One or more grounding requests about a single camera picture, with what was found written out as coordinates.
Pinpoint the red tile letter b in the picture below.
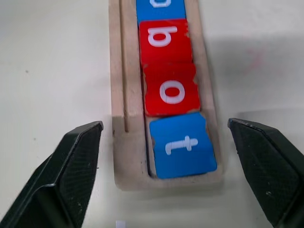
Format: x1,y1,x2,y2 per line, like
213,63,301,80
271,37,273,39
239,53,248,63
138,18,194,69

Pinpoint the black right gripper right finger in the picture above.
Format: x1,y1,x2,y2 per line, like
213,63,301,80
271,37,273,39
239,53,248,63
227,117,304,228

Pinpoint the blue tile letter t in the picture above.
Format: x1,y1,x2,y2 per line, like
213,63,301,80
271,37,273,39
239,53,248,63
148,112,218,179

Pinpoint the wooden letter tray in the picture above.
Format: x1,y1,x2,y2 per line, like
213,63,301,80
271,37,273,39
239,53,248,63
108,0,225,192

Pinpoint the blue letter o tile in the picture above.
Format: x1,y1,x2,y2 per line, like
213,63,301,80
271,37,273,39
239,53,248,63
135,0,187,27

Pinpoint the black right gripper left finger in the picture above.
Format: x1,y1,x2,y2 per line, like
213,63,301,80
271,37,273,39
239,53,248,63
0,121,104,228

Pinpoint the red tile letter o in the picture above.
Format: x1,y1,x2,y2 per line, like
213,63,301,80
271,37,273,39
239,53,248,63
142,62,201,117

